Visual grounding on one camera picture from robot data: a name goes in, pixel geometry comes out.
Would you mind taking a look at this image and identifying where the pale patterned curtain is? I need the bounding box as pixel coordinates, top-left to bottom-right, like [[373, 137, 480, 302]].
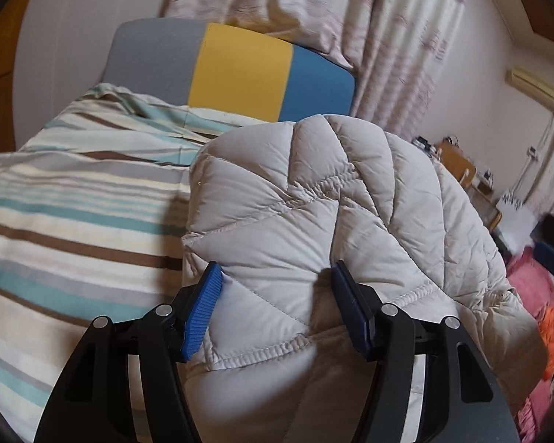
[[159, 0, 472, 132]]

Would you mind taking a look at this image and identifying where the wooden side table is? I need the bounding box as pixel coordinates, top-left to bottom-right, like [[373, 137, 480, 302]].
[[431, 141, 478, 190]]

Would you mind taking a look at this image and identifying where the cream air conditioner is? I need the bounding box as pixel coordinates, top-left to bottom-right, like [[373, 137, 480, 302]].
[[505, 67, 554, 111]]

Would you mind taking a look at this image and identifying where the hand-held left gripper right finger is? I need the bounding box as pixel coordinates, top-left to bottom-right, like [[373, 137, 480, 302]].
[[331, 261, 520, 443]]

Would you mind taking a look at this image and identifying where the grey yellow blue headboard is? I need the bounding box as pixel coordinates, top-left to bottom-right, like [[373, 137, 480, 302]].
[[102, 17, 355, 124]]

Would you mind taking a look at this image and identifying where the white panelled door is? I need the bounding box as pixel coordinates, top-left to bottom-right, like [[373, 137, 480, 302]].
[[13, 0, 185, 153]]

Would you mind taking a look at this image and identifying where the white quilted down jacket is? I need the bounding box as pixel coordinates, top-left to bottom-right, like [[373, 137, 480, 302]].
[[180, 113, 550, 443]]

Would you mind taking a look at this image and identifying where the striped duvet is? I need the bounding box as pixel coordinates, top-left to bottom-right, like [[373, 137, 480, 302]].
[[0, 82, 269, 443]]

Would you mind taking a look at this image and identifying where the pink blanket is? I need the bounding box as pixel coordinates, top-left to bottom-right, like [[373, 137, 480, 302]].
[[505, 247, 554, 430]]

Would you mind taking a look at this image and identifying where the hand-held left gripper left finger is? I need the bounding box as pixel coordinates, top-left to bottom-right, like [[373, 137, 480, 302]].
[[33, 261, 223, 443]]

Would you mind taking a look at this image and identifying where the white bag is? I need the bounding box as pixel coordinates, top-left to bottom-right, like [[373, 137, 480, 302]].
[[496, 194, 536, 241]]

